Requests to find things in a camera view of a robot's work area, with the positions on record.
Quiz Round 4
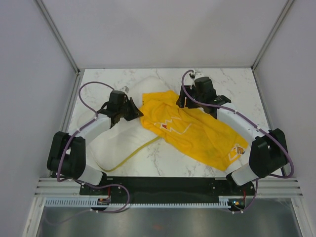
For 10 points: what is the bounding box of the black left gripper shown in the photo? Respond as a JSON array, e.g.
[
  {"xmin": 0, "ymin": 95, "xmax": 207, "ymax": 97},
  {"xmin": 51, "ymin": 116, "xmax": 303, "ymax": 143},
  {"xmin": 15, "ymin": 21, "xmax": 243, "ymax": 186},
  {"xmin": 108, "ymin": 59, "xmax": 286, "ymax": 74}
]
[{"xmin": 118, "ymin": 98, "xmax": 144, "ymax": 121}]

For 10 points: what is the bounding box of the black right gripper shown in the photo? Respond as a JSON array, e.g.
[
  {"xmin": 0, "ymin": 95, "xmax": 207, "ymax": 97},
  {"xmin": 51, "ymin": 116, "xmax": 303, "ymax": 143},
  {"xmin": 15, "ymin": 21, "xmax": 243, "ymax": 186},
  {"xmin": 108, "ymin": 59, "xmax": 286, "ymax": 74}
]
[{"xmin": 176, "ymin": 85, "xmax": 204, "ymax": 109}]

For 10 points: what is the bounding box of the yellow pillowcase with logo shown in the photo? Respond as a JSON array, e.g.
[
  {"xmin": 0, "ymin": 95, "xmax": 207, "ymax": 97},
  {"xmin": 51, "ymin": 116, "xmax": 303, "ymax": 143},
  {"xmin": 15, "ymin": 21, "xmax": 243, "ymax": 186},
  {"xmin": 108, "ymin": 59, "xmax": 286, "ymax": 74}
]
[{"xmin": 140, "ymin": 90, "xmax": 248, "ymax": 171}]

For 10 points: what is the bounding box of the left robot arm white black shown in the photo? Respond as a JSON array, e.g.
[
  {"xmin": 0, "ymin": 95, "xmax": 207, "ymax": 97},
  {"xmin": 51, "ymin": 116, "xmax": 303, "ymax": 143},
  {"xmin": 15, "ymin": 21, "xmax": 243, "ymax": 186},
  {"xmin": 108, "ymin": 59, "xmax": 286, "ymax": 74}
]
[{"xmin": 47, "ymin": 90, "xmax": 143, "ymax": 195}]

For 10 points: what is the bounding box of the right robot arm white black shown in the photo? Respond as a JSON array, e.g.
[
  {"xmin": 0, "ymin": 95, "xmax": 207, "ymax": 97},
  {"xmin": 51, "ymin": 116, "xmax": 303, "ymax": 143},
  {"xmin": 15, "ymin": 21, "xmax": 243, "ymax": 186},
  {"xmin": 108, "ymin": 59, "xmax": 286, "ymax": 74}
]
[{"xmin": 176, "ymin": 76, "xmax": 294, "ymax": 195}]

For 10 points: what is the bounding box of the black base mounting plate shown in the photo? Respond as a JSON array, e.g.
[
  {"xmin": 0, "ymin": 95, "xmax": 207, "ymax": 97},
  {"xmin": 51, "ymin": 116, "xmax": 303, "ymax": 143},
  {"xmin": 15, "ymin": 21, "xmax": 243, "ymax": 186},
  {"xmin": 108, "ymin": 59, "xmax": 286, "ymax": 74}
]
[{"xmin": 79, "ymin": 175, "xmax": 256, "ymax": 204}]

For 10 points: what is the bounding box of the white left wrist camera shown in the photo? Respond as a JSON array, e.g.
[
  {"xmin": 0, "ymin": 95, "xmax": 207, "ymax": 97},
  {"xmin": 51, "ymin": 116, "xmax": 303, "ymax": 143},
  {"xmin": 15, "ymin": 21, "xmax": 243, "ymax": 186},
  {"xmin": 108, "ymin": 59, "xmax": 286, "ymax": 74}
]
[{"xmin": 119, "ymin": 86, "xmax": 130, "ymax": 94}]

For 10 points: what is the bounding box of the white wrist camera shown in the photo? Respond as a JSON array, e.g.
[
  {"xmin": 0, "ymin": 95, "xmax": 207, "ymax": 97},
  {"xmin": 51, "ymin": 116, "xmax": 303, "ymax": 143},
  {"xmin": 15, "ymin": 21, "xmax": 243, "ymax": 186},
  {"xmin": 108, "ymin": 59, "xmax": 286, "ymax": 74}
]
[
  {"xmin": 189, "ymin": 71, "xmax": 204, "ymax": 80},
  {"xmin": 119, "ymin": 86, "xmax": 130, "ymax": 94}
]

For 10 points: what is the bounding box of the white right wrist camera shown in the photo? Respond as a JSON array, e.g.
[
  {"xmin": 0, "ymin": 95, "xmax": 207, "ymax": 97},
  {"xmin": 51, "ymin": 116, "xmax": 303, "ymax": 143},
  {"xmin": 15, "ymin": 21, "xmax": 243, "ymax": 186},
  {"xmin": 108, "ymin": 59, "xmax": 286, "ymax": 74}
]
[{"xmin": 189, "ymin": 71, "xmax": 204, "ymax": 80}]

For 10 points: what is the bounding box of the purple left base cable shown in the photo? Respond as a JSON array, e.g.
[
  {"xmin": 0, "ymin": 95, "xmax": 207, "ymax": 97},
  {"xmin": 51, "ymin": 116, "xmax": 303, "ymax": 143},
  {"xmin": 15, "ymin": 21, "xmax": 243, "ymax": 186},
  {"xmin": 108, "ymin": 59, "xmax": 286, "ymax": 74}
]
[{"xmin": 56, "ymin": 172, "xmax": 133, "ymax": 215}]

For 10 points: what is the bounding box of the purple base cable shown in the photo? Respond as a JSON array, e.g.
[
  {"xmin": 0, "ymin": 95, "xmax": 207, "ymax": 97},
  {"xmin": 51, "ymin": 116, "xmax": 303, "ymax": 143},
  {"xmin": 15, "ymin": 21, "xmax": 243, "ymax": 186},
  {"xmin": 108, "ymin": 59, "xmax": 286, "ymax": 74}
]
[
  {"xmin": 56, "ymin": 172, "xmax": 133, "ymax": 215},
  {"xmin": 228, "ymin": 180, "xmax": 260, "ymax": 215}
]

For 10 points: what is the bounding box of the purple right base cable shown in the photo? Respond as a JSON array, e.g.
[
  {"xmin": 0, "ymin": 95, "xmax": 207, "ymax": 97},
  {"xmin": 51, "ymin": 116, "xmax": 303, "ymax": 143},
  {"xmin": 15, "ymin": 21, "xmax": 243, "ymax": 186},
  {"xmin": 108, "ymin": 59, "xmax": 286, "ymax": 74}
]
[{"xmin": 228, "ymin": 180, "xmax": 260, "ymax": 215}]

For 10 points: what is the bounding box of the aluminium front frame rail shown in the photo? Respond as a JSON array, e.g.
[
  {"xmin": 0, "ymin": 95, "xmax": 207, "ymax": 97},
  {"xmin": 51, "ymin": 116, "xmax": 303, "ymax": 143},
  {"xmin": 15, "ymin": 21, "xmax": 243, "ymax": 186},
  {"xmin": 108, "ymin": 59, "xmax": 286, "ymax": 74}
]
[{"xmin": 35, "ymin": 178, "xmax": 303, "ymax": 198}]

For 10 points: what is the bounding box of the white slotted cable duct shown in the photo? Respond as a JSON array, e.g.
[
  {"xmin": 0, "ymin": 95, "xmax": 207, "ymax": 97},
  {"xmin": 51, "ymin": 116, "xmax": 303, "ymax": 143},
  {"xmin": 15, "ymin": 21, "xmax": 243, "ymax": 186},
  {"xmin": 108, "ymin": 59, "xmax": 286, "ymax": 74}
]
[{"xmin": 44, "ymin": 197, "xmax": 234, "ymax": 209}]

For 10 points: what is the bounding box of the right aluminium corner post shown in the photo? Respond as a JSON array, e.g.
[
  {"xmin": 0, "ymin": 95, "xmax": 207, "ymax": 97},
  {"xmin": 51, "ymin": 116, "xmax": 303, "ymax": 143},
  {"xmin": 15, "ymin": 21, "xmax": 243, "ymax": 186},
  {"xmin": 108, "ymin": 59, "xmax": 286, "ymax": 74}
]
[{"xmin": 251, "ymin": 0, "xmax": 295, "ymax": 72}]

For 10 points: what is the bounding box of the aluminium corner post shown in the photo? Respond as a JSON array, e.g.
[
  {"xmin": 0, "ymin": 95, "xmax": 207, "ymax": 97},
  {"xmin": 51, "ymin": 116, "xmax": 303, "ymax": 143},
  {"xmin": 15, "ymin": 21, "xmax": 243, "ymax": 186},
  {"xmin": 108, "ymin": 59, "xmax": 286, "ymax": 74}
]
[
  {"xmin": 34, "ymin": 0, "xmax": 80, "ymax": 76},
  {"xmin": 251, "ymin": 0, "xmax": 295, "ymax": 72}
]

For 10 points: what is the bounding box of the left aluminium corner post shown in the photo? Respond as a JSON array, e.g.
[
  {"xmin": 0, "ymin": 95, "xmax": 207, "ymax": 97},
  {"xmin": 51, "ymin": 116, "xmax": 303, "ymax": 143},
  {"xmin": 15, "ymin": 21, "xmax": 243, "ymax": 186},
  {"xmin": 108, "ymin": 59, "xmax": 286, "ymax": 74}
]
[{"xmin": 34, "ymin": 0, "xmax": 80, "ymax": 76}]

